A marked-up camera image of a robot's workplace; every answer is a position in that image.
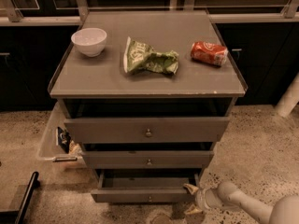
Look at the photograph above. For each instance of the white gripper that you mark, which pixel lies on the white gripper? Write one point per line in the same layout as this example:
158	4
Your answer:
203	199

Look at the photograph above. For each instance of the grey bottom drawer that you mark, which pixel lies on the grey bottom drawer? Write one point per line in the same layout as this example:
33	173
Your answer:
144	186

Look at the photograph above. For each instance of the grey drawer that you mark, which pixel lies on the grey drawer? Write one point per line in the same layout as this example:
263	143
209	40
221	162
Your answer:
144	186
146	130
147	159

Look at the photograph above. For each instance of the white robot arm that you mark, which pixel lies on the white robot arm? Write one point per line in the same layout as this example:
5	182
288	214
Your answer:
228	196

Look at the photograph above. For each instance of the grey top drawer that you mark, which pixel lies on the grey top drawer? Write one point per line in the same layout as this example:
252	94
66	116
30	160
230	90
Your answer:
146	130

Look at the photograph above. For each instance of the grey middle drawer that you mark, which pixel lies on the grey middle drawer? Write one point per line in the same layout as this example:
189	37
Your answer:
147	159

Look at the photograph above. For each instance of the grey drawer cabinet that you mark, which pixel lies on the grey drawer cabinet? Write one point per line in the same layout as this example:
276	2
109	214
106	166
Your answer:
99	88

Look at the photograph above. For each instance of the dark snack package in bin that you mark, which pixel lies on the dark snack package in bin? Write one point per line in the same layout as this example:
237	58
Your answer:
63	139

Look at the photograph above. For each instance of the red soda can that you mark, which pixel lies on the red soda can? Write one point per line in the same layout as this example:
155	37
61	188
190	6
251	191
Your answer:
209	53

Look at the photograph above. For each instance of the clear plastic bin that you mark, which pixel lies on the clear plastic bin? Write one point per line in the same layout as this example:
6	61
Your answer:
49	149

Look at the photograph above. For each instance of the green crumpled chip bag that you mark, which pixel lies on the green crumpled chip bag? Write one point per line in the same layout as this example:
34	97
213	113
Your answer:
140	56

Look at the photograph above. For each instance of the black bar object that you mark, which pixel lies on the black bar object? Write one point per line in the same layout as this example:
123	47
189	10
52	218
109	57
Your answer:
17	216

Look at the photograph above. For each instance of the white bowl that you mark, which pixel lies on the white bowl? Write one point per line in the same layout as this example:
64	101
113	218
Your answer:
90	41

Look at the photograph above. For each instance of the dark background counter cabinets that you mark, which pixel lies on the dark background counter cabinets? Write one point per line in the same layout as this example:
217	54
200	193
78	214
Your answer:
262	36

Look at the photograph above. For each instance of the white post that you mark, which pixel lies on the white post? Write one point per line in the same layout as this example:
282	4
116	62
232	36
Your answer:
289	99

